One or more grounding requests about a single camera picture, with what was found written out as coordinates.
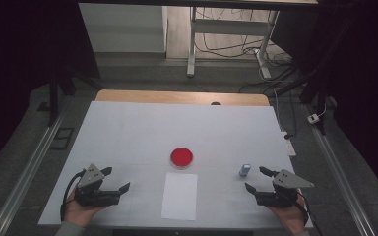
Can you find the small blue stamp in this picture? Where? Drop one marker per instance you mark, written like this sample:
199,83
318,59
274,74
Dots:
244,171

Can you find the dark curtain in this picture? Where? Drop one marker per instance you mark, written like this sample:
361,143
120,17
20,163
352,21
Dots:
13,65
367,82

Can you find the small black floor plate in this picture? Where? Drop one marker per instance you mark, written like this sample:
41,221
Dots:
43,106

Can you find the white paper sheet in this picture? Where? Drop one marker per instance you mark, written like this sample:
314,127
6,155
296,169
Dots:
179,196

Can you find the person's left hand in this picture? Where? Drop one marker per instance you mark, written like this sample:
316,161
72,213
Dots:
80,214

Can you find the aluminium floor rail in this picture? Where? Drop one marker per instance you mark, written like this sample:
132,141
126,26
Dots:
26,173
338,177

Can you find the white metal desk frame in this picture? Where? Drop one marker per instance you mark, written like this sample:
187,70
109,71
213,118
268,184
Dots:
229,27

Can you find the small white adapter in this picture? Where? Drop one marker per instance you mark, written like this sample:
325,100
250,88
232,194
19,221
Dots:
313,118

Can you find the white cabinet panel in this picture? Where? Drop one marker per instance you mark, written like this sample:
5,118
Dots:
121,29

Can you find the person's right hand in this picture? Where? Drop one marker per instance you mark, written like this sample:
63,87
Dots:
290,218

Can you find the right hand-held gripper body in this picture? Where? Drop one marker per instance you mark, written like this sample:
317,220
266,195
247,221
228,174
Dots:
285,182

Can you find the red round dish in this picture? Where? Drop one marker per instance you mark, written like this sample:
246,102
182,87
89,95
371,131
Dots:
181,157

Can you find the white power strip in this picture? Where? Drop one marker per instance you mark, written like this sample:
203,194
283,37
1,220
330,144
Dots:
290,147

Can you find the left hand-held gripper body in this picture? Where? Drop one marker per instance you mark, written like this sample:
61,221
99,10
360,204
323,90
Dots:
90,177

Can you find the black metal stand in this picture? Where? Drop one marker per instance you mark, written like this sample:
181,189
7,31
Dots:
53,101
321,98

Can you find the black table grommet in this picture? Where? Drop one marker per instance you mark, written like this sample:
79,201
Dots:
216,104

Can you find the black floor frame plate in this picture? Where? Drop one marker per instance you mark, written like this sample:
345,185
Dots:
55,144

